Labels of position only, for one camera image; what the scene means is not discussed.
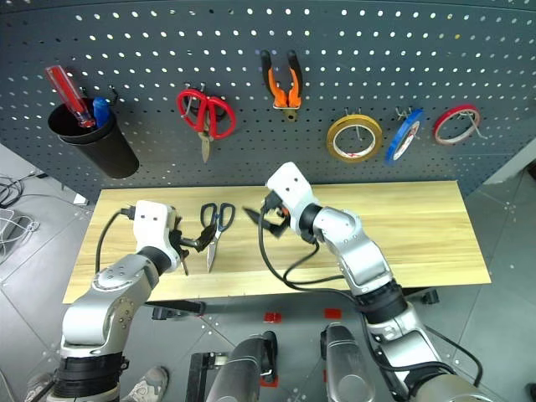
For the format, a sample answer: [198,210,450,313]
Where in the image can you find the blue-handled screwdriver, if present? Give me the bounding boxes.
[92,96,111,127]

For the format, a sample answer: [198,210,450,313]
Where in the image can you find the silver wire pegboard hook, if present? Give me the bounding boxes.
[457,109,487,142]
[394,106,415,127]
[343,106,364,144]
[183,82,207,121]

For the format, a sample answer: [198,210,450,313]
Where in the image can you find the dark grey perforated pegboard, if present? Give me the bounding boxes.
[0,0,536,202]

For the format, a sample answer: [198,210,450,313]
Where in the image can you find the black round holder cup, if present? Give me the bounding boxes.
[47,97,141,180]

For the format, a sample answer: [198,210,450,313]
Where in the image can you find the orange and black pliers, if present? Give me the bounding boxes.
[260,49,304,123]

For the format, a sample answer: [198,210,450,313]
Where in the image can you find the black table frame bar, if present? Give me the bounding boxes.
[143,300,207,322]

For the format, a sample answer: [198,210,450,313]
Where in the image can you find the black metal stand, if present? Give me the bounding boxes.
[184,352,230,402]

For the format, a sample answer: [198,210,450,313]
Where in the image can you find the red clear-handled screwdriver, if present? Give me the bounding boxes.
[44,64,96,129]

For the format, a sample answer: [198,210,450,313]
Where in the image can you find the dark grey rounded shape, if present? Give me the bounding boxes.
[320,322,377,402]

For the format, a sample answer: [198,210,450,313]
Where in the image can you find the red-handled scissors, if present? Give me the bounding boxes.
[176,88,237,164]

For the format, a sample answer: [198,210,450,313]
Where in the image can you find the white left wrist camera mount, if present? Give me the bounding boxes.
[134,199,178,254]

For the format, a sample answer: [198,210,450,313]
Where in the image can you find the grey sneaker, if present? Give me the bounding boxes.
[121,365,170,402]

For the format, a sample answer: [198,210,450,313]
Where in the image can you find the black-handled scissors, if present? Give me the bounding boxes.
[199,202,236,272]

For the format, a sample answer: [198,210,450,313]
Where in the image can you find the black floor cables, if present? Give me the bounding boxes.
[0,169,48,209]

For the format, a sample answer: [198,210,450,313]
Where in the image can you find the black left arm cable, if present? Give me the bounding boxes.
[95,206,137,276]

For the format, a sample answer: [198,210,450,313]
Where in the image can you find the yellow tape roll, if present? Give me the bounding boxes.
[326,113,384,163]

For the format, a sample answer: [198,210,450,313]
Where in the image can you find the red tape roll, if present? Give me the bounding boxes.
[432,104,482,146]

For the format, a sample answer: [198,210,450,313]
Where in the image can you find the light wooden table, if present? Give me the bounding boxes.
[62,179,493,304]

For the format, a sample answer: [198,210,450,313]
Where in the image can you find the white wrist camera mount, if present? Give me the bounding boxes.
[265,162,324,236]
[134,199,178,254]

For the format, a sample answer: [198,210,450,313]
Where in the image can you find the white wire rack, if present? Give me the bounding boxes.
[0,206,41,264]

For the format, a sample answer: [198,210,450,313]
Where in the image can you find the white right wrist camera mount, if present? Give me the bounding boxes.
[265,162,324,236]

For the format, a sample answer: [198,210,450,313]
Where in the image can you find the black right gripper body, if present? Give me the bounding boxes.
[260,190,291,228]

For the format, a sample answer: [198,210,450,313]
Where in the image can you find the blue tape roll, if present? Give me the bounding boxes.
[384,109,425,166]

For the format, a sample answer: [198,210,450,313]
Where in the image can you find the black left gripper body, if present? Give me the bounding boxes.
[168,214,188,258]

